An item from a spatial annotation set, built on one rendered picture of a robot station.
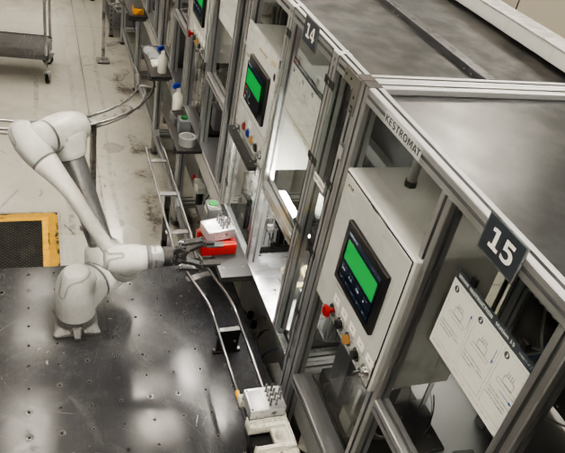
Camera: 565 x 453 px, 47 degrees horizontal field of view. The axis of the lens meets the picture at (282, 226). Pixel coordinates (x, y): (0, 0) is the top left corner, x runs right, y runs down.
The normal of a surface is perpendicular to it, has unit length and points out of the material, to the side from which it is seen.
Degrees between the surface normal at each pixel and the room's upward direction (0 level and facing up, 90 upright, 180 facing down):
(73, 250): 0
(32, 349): 0
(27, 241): 0
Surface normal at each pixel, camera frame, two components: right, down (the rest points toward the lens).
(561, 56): -0.94, 0.04
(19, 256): 0.17, -0.80
